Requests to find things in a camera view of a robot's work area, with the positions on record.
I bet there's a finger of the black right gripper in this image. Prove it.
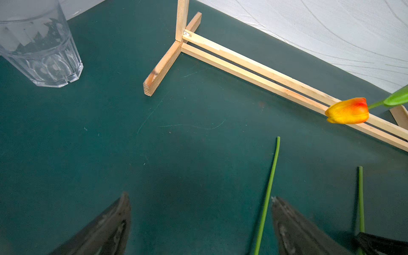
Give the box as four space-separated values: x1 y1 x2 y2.
356 232 408 255

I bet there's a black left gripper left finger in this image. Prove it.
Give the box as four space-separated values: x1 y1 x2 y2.
50 192 131 255

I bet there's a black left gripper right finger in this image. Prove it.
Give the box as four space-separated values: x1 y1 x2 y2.
272 197 351 255

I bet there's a blue tulip flower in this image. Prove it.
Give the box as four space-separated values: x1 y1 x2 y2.
356 166 366 255

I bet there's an orange yellow tulip flower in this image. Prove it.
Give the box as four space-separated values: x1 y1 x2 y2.
325 86 408 124

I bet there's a pink tulip flower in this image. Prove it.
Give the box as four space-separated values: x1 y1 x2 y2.
254 137 281 255

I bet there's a clear faceted drinking glass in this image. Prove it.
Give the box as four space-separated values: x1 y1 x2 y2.
1 1 84 88

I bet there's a wooden clothes rack frame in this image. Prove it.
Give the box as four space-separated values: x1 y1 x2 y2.
142 0 408 153

